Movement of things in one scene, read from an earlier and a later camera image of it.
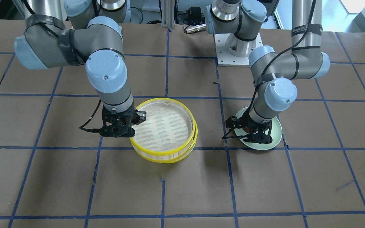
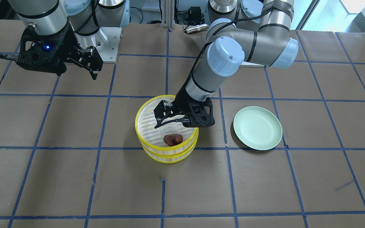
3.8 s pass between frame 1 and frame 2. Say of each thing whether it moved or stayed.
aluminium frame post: stayed
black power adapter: stayed
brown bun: moved
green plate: stayed
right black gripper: moved
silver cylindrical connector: stayed
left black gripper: moved
